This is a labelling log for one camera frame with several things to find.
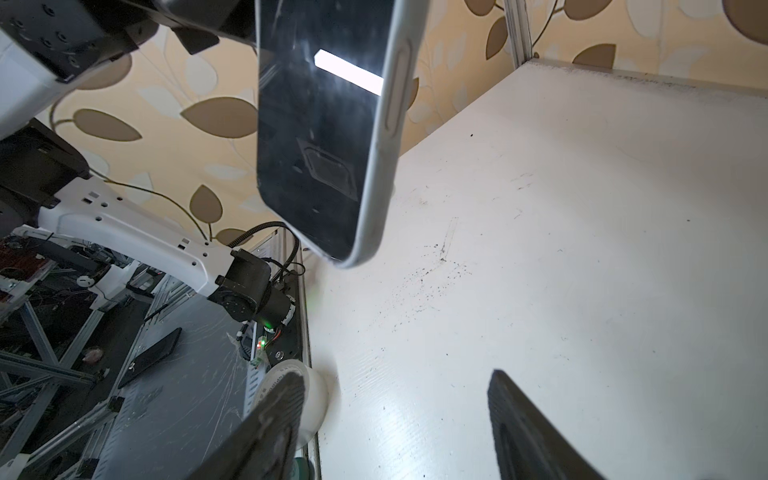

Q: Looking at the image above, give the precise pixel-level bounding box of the black phone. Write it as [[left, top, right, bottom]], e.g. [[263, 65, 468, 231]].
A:
[[256, 1, 429, 268]]

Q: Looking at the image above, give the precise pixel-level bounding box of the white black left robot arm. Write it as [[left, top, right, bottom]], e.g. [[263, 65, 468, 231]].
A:
[[1, 1, 296, 333]]

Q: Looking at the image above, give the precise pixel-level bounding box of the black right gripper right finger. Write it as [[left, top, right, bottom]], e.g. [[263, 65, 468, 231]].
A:
[[487, 369, 602, 479]]

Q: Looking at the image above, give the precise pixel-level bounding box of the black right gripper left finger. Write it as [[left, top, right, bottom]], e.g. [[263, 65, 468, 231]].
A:
[[188, 387, 297, 480]]

